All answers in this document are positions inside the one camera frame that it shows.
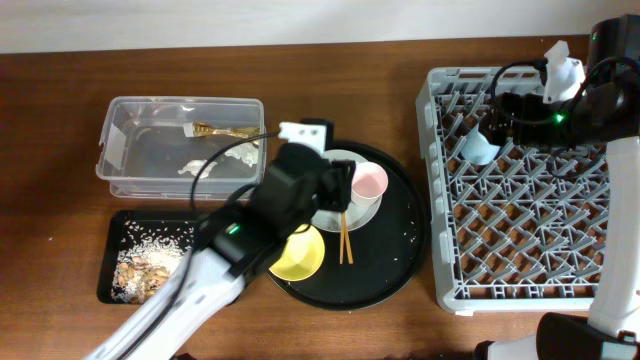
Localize light grey round plate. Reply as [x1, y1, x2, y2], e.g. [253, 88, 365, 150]
[311, 149, 381, 233]

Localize yellow bowl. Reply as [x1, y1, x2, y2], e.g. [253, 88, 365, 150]
[269, 225, 325, 282]

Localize nut and rice food scraps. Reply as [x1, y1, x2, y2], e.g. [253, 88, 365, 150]
[109, 220, 195, 304]

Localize black rectangular tray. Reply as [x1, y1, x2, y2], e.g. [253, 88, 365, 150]
[96, 210, 196, 304]

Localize wooden chopstick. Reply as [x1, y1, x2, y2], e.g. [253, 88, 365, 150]
[344, 214, 354, 265]
[339, 212, 346, 265]

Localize crumpled white tissue right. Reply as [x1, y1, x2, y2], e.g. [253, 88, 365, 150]
[224, 142, 259, 167]

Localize clear plastic waste bin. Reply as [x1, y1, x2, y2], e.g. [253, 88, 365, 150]
[96, 96, 266, 200]

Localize crumpled white tissue left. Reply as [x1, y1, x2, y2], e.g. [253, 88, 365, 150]
[177, 160, 217, 179]

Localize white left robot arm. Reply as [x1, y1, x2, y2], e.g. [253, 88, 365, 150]
[89, 144, 356, 359]

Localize light blue plastic cup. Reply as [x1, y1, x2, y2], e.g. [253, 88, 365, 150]
[460, 125, 501, 166]

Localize crumpled white tissue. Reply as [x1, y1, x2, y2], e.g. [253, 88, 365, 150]
[177, 160, 217, 179]
[224, 142, 259, 167]

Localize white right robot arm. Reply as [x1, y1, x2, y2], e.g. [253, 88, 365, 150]
[463, 14, 639, 359]

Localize gold snack wrapper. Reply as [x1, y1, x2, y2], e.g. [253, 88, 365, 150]
[182, 122, 261, 145]

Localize round black tray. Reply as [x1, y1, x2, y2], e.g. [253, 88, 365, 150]
[269, 141, 431, 311]

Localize grey dishwasher rack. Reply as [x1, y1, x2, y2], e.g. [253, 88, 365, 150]
[416, 66, 609, 315]

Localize pink plastic cup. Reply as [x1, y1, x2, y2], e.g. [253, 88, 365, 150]
[351, 162, 388, 207]

